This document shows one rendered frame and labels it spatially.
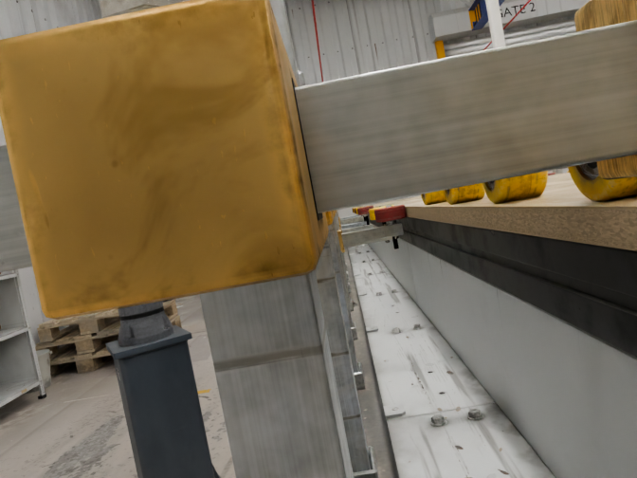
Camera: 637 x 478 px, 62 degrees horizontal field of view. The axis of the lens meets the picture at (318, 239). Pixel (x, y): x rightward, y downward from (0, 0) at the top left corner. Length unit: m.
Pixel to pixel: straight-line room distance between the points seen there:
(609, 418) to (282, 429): 0.33
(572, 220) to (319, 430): 0.31
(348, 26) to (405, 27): 0.94
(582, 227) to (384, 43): 9.13
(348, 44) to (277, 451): 9.33
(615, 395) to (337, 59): 9.08
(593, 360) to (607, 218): 0.12
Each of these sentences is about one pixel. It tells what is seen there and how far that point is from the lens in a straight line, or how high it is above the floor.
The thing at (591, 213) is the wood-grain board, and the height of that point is 0.90.
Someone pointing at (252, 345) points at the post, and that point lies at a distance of 0.17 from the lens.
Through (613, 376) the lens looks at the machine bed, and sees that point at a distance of 0.44.
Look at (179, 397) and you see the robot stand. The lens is 1.94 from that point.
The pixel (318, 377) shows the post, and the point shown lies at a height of 0.88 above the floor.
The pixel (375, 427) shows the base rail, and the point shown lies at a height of 0.70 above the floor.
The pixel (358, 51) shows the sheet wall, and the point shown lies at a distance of 9.41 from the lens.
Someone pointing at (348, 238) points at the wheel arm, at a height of 0.85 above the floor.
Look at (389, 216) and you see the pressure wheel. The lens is 1.36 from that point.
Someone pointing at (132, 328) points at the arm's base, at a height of 0.66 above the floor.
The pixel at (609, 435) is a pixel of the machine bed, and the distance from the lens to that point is 0.48.
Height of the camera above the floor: 0.93
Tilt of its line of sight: 3 degrees down
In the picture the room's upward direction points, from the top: 11 degrees counter-clockwise
